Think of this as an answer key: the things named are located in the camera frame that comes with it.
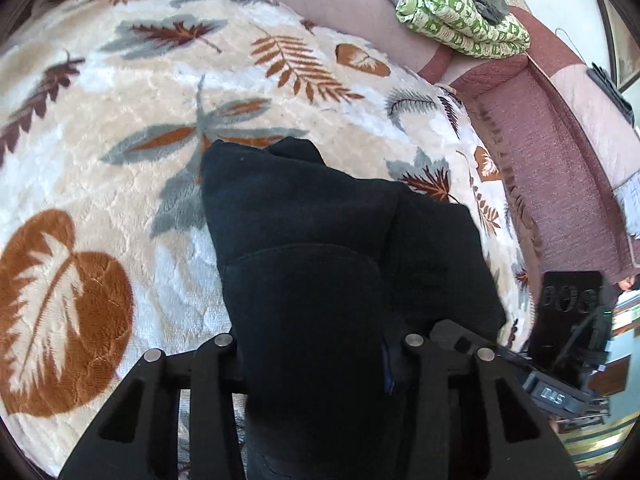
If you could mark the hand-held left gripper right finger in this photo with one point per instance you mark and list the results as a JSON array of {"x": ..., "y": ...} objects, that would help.
[{"x": 430, "y": 385}]

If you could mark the white fringed cloth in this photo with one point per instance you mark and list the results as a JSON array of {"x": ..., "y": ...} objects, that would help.
[{"x": 631, "y": 200}]

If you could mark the green patterned cloth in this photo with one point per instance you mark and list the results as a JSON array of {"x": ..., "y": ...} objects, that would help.
[{"x": 460, "y": 15}]

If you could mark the pink quilted bedspread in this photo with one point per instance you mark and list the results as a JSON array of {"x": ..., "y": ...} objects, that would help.
[{"x": 545, "y": 160}]

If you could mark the black flat object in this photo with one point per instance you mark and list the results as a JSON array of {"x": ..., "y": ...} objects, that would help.
[{"x": 612, "y": 92}]

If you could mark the leaf print plush blanket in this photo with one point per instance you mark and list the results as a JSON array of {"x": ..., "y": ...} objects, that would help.
[{"x": 125, "y": 170}]

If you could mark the striped floor rug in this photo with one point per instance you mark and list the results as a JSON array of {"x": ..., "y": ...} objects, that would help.
[{"x": 595, "y": 442}]

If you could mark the black pants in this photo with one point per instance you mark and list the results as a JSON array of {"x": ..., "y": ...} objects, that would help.
[{"x": 320, "y": 270}]

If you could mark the dark framed picture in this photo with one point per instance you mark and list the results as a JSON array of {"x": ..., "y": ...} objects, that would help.
[{"x": 622, "y": 35}]

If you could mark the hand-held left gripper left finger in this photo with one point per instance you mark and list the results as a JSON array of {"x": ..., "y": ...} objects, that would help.
[{"x": 215, "y": 377}]

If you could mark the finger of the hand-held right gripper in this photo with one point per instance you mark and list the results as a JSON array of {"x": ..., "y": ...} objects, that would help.
[{"x": 467, "y": 336}]

